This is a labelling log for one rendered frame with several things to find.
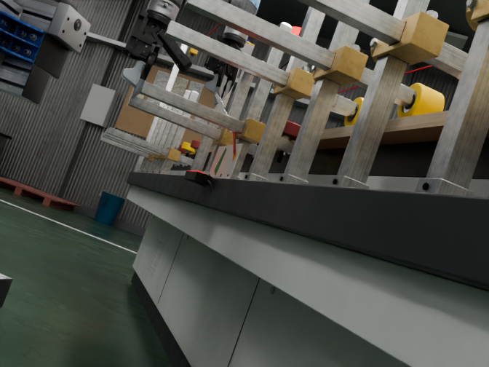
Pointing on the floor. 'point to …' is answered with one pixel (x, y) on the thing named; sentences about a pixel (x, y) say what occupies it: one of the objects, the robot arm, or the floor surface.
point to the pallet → (37, 194)
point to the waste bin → (108, 208)
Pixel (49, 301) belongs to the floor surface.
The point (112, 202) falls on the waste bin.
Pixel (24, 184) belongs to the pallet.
